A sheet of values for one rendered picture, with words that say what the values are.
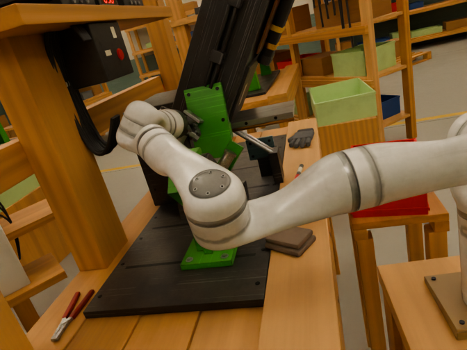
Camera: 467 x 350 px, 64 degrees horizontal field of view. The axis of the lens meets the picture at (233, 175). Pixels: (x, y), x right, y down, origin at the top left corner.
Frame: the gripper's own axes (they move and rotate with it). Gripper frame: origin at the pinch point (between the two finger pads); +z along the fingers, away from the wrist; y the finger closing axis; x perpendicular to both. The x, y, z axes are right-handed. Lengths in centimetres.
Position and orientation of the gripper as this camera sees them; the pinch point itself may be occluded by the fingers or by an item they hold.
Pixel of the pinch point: (188, 123)
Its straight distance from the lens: 108.6
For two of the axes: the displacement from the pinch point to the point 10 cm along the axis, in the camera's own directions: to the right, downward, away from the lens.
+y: -8.0, -5.9, 0.8
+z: 2.2, -1.6, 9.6
